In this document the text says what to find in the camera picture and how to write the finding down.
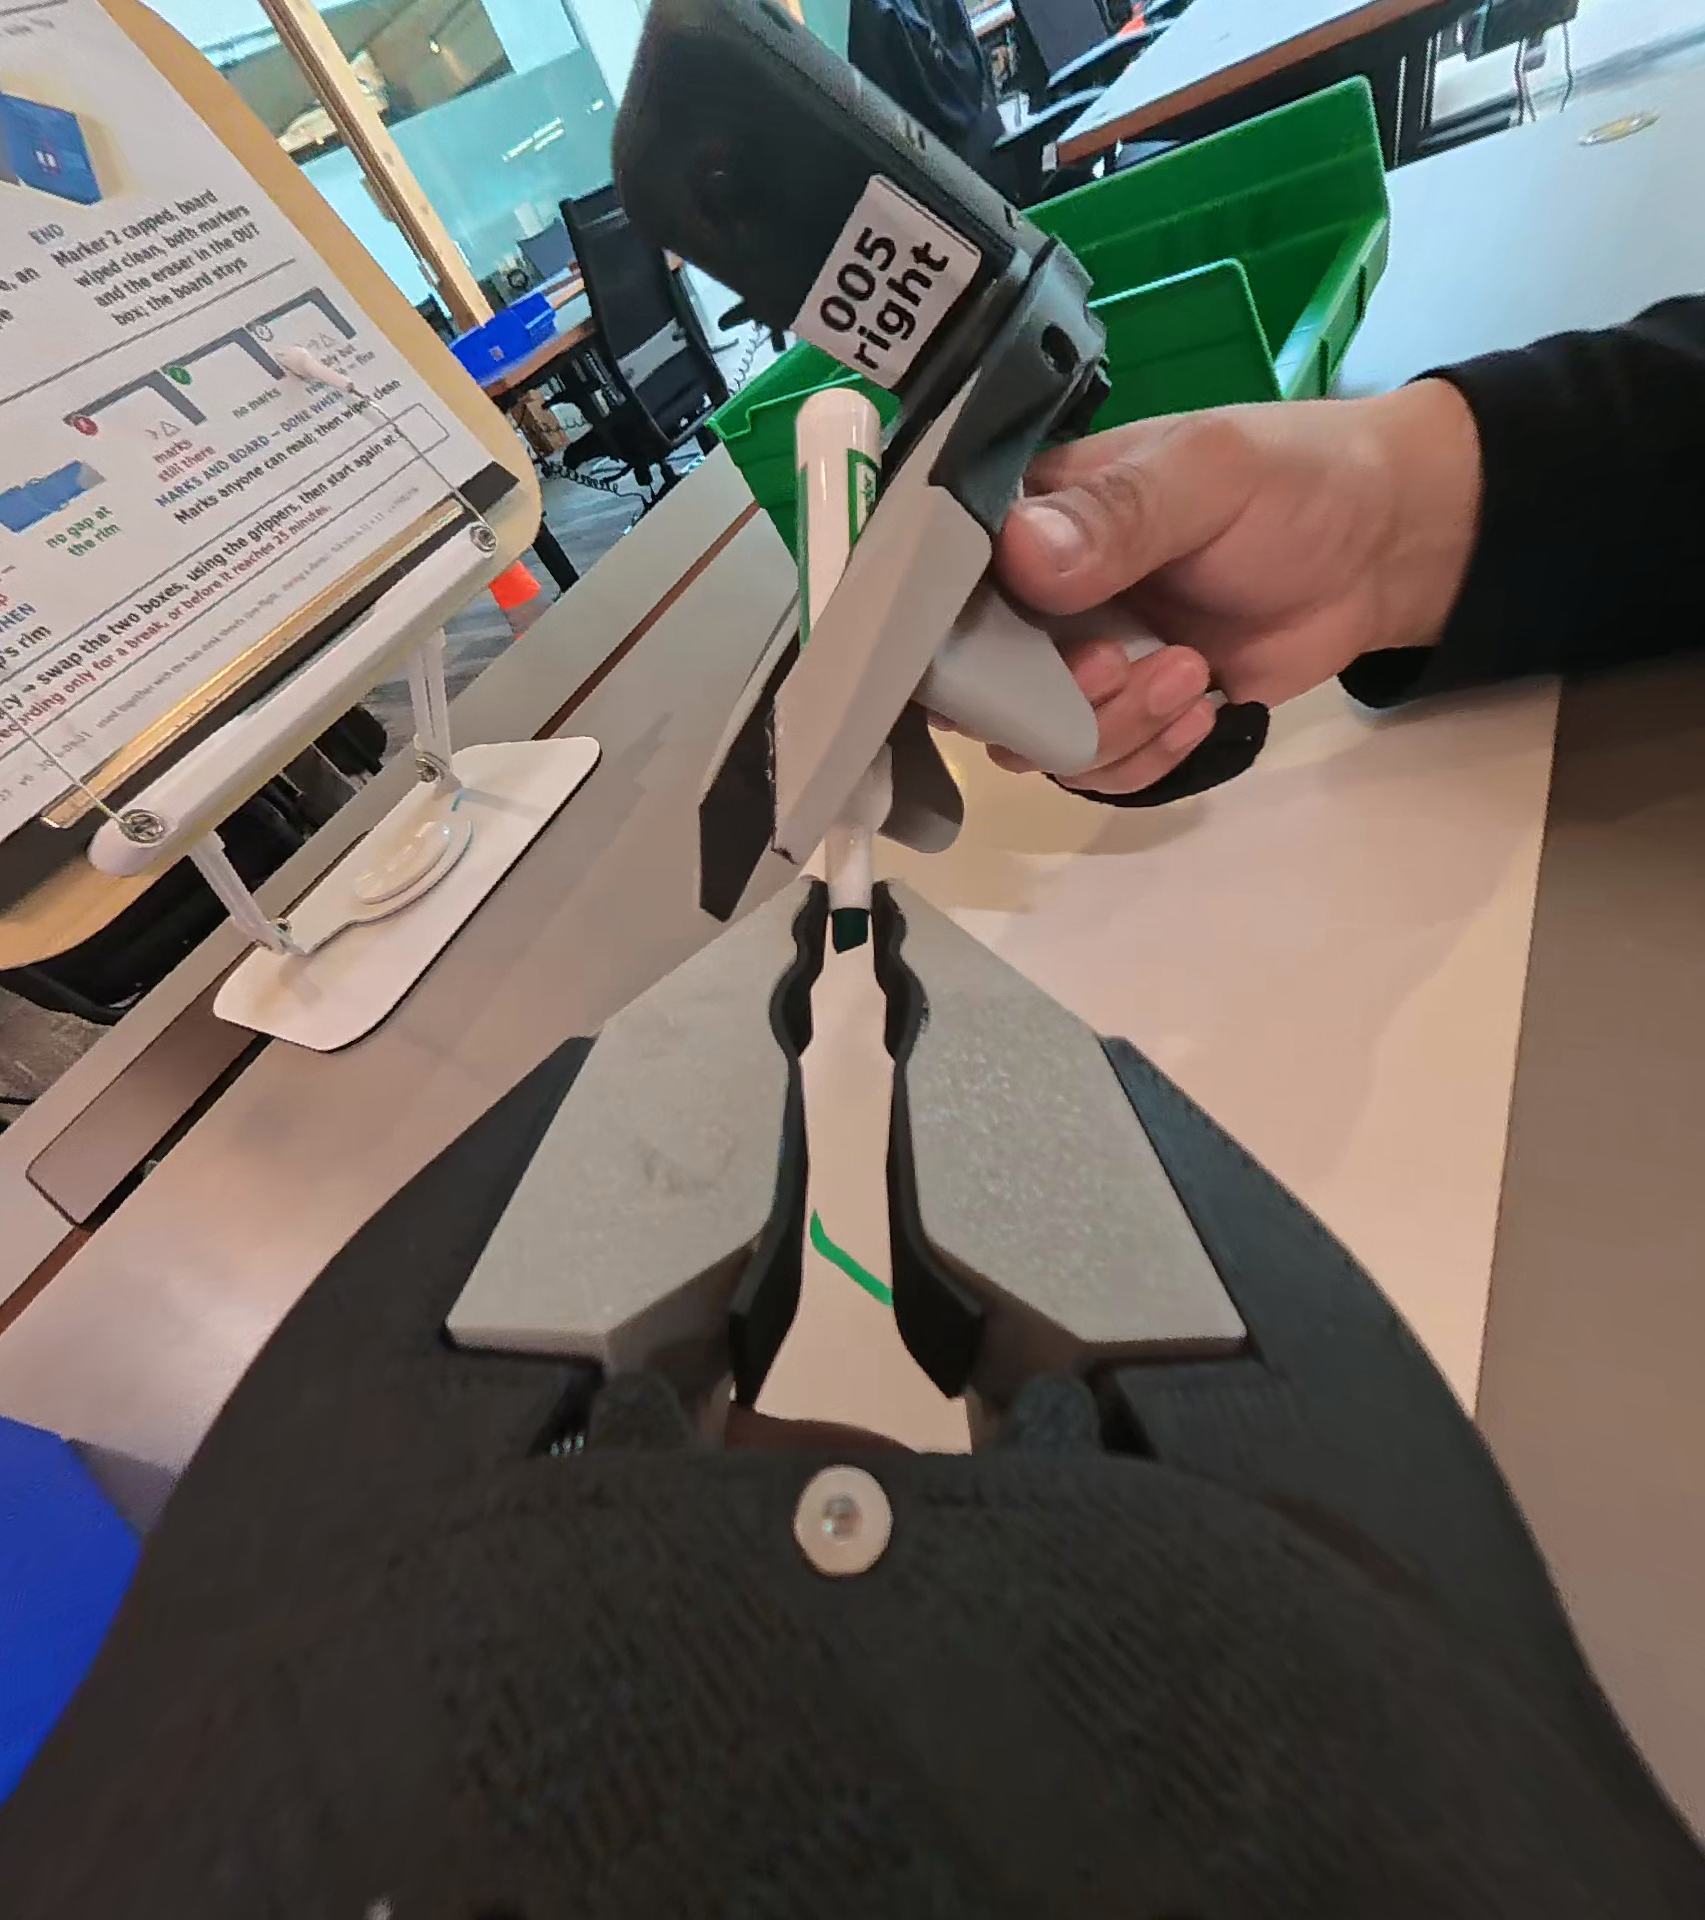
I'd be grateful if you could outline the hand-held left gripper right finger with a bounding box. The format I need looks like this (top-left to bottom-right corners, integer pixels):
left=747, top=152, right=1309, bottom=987
left=874, top=884, right=1250, bottom=1401

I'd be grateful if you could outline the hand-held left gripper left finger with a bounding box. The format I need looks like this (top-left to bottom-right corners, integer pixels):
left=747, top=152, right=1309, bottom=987
left=446, top=884, right=812, bottom=1404

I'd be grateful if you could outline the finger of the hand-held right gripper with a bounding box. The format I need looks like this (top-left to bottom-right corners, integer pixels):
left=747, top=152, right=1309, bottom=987
left=769, top=447, right=988, bottom=868
left=697, top=678, right=795, bottom=923

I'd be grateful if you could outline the green marker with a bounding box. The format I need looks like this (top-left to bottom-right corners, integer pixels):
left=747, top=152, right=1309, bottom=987
left=788, top=386, right=895, bottom=962

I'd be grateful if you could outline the white whiteboard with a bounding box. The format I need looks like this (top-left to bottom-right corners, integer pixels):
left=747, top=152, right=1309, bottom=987
left=755, top=660, right=1567, bottom=1458

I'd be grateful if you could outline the green plastic bin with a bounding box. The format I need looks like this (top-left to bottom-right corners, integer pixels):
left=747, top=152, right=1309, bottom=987
left=709, top=75, right=1394, bottom=520

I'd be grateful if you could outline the person's right forearm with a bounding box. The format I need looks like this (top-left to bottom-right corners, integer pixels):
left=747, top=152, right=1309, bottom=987
left=1338, top=255, right=1705, bottom=710

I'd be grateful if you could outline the person's right hand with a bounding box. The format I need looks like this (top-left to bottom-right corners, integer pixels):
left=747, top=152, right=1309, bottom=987
left=986, top=378, right=1486, bottom=798

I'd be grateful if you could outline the dark jacket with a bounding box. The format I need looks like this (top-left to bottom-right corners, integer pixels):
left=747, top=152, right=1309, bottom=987
left=846, top=0, right=998, bottom=171

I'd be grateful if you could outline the black office chair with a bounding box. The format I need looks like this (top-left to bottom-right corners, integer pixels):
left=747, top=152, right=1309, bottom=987
left=559, top=180, right=735, bottom=487

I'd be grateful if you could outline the small blue bin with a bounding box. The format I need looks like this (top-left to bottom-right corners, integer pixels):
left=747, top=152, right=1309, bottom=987
left=450, top=288, right=561, bottom=373

